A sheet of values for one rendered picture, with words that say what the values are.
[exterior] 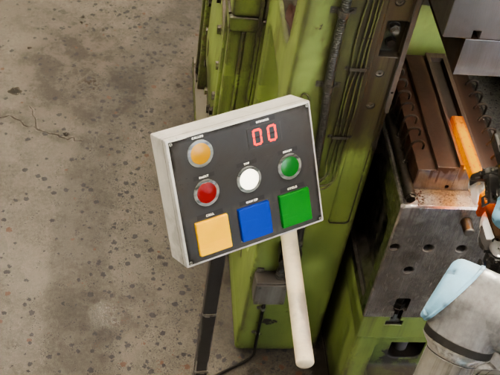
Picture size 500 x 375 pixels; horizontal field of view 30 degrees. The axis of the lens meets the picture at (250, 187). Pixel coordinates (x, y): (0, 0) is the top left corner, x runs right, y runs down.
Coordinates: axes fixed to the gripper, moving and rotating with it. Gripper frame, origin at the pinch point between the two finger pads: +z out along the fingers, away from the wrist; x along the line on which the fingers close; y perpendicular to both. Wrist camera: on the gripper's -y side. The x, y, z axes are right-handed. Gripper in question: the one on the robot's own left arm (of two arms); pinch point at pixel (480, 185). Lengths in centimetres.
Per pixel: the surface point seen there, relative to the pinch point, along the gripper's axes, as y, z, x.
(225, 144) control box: -2, -16, -61
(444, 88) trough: -31.1, 20.3, 0.1
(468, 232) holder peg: 8.7, 10.9, 0.7
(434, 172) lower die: -4.8, 7.1, -8.2
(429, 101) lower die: -26.0, 17.0, -5.2
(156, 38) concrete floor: -106, 175, -70
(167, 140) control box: -1, -21, -73
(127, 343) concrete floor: 29, 100, -78
